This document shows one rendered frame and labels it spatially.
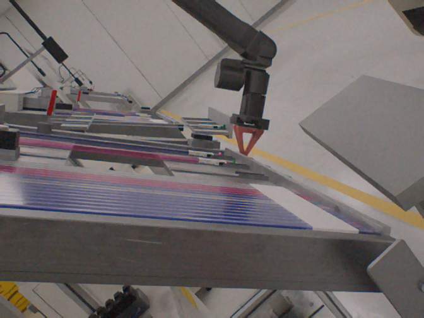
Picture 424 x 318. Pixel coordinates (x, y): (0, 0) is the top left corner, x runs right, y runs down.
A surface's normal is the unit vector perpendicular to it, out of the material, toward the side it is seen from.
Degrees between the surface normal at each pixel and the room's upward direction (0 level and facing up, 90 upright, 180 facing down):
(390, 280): 90
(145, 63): 90
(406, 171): 0
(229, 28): 79
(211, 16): 84
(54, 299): 90
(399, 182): 0
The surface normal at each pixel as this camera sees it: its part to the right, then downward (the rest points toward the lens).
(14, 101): 0.25, 0.17
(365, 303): -0.61, -0.74
